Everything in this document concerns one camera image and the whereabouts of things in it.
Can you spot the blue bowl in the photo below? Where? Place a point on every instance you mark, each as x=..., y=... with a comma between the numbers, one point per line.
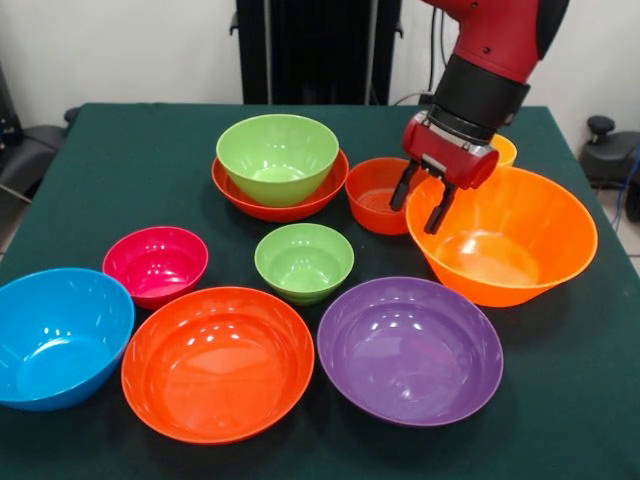
x=55, y=345

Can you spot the large green bowl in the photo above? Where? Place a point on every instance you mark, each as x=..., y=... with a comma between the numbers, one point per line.
x=277, y=160

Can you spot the purple bowl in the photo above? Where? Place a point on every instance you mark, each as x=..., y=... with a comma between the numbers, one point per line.
x=410, y=355

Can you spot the large orange bowl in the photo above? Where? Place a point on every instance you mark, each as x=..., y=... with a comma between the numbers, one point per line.
x=510, y=235

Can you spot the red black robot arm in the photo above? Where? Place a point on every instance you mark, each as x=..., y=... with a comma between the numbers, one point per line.
x=490, y=65

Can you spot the black device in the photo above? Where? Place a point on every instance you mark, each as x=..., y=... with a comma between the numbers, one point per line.
x=7, y=115

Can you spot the dark green table cloth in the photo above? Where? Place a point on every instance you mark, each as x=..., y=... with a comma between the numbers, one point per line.
x=150, y=175

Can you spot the pink bowl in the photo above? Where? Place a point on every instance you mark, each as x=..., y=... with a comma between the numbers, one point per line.
x=155, y=265

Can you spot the large red bowl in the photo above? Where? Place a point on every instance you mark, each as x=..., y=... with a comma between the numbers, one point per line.
x=217, y=370
x=280, y=212

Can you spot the small green bowl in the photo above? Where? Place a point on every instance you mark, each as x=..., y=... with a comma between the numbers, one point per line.
x=302, y=260

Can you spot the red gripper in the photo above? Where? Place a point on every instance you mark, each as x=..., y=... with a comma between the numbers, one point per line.
x=450, y=150

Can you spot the small red bowl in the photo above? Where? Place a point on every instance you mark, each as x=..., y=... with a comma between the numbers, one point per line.
x=370, y=195

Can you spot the yellow cup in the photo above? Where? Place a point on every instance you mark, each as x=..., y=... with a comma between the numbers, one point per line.
x=506, y=150

